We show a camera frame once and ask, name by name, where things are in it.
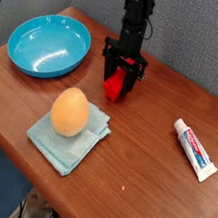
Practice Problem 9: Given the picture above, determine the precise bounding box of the white toothpaste tube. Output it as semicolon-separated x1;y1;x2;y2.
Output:
174;119;218;182

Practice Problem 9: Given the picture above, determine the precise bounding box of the blue plate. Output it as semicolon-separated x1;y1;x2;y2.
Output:
7;15;92;79

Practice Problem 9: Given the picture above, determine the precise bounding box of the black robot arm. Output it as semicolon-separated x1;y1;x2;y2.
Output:
102;0;155;100

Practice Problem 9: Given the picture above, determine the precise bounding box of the light blue folded cloth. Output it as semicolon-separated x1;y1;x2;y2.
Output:
26;103;111;176

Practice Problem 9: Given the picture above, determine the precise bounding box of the orange egg-shaped object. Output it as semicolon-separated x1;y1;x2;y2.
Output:
50;87;90;137

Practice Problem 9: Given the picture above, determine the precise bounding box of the red plastic block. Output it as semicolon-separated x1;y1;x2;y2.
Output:
103;67;126;102

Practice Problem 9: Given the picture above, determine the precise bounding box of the black cable under table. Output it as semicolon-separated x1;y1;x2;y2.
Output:
16;198;28;218

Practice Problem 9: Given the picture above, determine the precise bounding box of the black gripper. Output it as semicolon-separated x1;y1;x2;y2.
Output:
102;23;148;96

